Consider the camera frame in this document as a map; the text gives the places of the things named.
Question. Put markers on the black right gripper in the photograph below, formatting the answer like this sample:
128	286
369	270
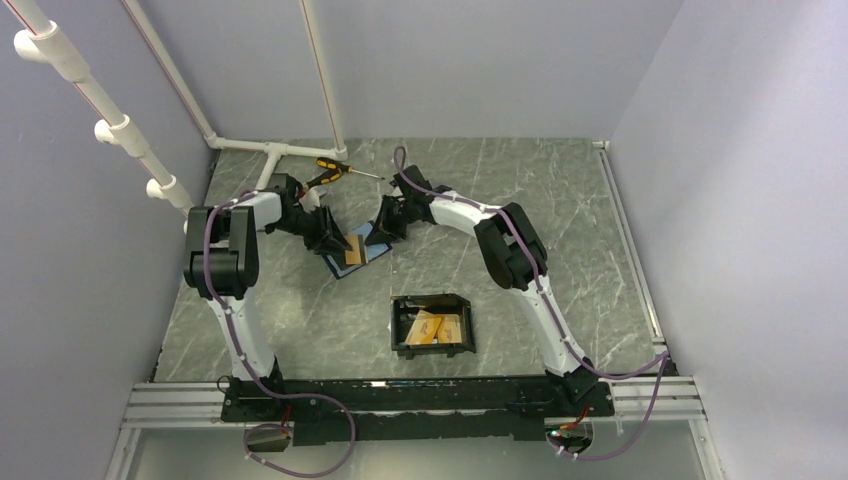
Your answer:
382	235

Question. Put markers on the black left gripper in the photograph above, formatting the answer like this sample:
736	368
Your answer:
328	237

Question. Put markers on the blue leather card holder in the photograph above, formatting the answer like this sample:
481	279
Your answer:
335	263

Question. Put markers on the black plastic card tray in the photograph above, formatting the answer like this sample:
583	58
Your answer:
403	310

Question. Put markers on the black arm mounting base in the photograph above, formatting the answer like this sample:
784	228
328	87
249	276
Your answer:
323	411

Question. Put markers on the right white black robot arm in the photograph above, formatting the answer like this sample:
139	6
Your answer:
514	257

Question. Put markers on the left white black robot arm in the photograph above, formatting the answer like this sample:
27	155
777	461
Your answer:
222	262

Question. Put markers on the yellow black screwdriver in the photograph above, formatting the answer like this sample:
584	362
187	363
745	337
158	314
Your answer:
331	164
328	176

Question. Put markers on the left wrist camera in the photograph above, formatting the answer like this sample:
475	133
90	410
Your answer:
313	196

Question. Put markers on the aluminium rail frame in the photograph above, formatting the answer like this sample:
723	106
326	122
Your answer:
652	392

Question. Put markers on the white pvc pipe frame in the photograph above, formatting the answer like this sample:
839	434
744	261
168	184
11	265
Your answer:
42	40

